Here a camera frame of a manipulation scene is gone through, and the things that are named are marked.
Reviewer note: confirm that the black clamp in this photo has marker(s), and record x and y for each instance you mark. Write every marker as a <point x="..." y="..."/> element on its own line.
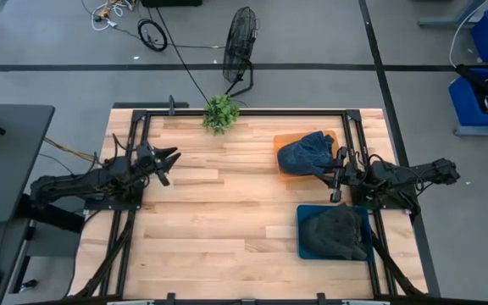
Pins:
<point x="321" y="297"/>
<point x="171" y="105"/>

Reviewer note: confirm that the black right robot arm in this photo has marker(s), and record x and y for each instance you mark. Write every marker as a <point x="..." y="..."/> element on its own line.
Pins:
<point x="413" y="178"/>

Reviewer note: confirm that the blue plastic tray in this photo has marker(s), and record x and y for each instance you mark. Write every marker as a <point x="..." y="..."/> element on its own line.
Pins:
<point x="305" y="212"/>

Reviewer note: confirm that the black floor fan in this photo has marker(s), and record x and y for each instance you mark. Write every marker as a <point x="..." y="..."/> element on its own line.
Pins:
<point x="239" y="42"/>

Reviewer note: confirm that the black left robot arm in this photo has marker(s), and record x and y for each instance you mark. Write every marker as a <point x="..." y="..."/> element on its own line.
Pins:
<point x="74" y="184"/>

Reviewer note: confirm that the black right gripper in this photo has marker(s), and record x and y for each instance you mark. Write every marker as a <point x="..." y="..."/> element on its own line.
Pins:
<point x="347" y="173"/>

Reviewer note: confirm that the orange plastic tray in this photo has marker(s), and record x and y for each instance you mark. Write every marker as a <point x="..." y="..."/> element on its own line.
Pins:
<point x="282" y="140"/>

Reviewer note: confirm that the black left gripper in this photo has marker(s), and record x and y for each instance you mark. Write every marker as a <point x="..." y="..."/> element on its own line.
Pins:
<point x="146" y="159"/>

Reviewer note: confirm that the black aluminium table frame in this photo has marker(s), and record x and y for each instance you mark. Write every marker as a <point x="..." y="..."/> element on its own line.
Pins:
<point x="269" y="112"/>

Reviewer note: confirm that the small green potted plant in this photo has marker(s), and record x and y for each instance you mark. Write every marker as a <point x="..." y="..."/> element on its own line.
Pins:
<point x="220" y="113"/>

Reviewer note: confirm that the dark grey desk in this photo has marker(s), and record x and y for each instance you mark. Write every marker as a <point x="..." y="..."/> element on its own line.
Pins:
<point x="2" y="169"/>

